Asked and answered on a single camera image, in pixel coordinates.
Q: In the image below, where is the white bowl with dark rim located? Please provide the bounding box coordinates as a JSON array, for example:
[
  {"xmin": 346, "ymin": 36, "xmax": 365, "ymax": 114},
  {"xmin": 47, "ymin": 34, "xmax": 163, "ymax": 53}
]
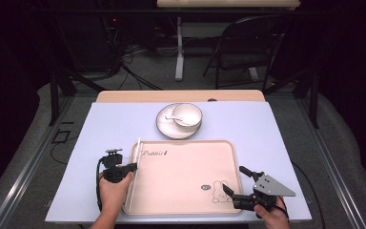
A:
[{"xmin": 172, "ymin": 103, "xmax": 203, "ymax": 128}]

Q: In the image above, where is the black folding chair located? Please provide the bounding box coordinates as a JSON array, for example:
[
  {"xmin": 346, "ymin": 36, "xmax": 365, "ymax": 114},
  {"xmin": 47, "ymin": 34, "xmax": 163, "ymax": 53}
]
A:
[{"xmin": 202, "ymin": 14, "xmax": 288, "ymax": 91}]

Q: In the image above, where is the black metal stand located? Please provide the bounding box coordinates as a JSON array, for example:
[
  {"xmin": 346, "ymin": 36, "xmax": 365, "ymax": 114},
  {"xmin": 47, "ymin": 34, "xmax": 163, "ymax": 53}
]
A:
[
  {"xmin": 262, "ymin": 61, "xmax": 319, "ymax": 129},
  {"xmin": 48, "ymin": 18, "xmax": 108, "ymax": 127}
]

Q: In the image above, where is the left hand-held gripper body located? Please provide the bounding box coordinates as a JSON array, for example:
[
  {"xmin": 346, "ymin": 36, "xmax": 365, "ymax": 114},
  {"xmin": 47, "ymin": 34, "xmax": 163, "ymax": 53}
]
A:
[{"xmin": 100, "ymin": 147, "xmax": 132, "ymax": 184}]

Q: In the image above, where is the metal floor rail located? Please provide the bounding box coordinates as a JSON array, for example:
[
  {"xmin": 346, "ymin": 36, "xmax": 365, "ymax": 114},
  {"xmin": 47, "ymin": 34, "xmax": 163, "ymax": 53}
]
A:
[
  {"xmin": 0, "ymin": 94, "xmax": 74, "ymax": 229},
  {"xmin": 297, "ymin": 97, "xmax": 366, "ymax": 229}
]

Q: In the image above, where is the floor socket box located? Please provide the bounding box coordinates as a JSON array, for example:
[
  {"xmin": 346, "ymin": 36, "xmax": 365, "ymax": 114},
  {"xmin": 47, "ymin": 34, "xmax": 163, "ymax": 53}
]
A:
[{"xmin": 51, "ymin": 129, "xmax": 71, "ymax": 145}]

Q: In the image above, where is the person's left hand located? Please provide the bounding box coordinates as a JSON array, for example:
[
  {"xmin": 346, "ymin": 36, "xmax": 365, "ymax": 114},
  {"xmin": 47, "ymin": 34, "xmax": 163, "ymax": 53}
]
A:
[{"xmin": 98, "ymin": 171, "xmax": 134, "ymax": 214}]

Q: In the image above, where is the beige tray with rabbit print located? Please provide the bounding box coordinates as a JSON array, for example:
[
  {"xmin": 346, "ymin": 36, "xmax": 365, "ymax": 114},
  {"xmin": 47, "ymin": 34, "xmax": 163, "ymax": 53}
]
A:
[{"xmin": 122, "ymin": 139, "xmax": 243, "ymax": 217}]

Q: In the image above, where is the person's right hand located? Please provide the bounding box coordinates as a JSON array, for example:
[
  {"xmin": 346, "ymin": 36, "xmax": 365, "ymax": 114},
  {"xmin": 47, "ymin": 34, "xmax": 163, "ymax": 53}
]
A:
[{"xmin": 254, "ymin": 196, "xmax": 291, "ymax": 229}]

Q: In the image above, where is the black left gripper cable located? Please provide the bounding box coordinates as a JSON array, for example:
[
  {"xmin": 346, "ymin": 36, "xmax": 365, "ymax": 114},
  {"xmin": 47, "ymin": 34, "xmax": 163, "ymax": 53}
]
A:
[{"xmin": 95, "ymin": 157, "xmax": 106, "ymax": 212}]

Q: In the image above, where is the bundle of floor cables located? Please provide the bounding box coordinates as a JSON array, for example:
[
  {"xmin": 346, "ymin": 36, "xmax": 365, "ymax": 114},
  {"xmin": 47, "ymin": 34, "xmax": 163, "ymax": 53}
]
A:
[{"xmin": 116, "ymin": 42, "xmax": 164, "ymax": 92}]

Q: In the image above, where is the light wooden table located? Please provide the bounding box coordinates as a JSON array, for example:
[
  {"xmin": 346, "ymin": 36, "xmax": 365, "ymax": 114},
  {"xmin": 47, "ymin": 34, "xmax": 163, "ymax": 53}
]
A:
[{"xmin": 94, "ymin": 89, "xmax": 266, "ymax": 103}]

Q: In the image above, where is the white plate with dark rim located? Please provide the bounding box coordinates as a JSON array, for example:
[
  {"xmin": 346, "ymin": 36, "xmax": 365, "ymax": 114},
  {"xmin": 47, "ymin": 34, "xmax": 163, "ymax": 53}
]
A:
[{"xmin": 155, "ymin": 102, "xmax": 203, "ymax": 140}]

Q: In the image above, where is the white chopstick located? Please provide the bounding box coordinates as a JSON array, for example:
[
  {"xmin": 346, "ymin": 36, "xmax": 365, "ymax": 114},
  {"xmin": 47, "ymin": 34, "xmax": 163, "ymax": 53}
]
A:
[
  {"xmin": 136, "ymin": 142, "xmax": 145, "ymax": 165},
  {"xmin": 127, "ymin": 136, "xmax": 142, "ymax": 205}
]

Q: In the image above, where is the black floor cable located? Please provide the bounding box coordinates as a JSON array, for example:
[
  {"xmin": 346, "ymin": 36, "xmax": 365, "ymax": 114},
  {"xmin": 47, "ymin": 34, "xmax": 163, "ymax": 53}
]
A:
[{"xmin": 291, "ymin": 160, "xmax": 328, "ymax": 229}]

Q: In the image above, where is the dark equipment with red light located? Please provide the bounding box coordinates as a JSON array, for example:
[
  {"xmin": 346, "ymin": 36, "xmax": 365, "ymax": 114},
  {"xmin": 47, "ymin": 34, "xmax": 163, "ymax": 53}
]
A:
[{"xmin": 100, "ymin": 14, "xmax": 122, "ymax": 74}]

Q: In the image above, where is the background table with white leg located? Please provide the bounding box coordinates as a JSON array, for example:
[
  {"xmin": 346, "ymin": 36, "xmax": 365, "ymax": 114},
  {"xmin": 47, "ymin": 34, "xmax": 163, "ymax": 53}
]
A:
[{"xmin": 156, "ymin": 0, "xmax": 301, "ymax": 82}]

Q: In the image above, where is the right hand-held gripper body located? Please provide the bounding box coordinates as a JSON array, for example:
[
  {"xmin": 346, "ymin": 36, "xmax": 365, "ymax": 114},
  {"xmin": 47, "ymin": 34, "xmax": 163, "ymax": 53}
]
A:
[{"xmin": 233, "ymin": 173, "xmax": 297, "ymax": 214}]

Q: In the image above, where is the white ceramic spoon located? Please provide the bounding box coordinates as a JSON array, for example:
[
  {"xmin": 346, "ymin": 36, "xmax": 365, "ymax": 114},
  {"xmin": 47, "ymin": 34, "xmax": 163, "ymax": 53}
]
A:
[{"xmin": 165, "ymin": 114, "xmax": 192, "ymax": 126}]

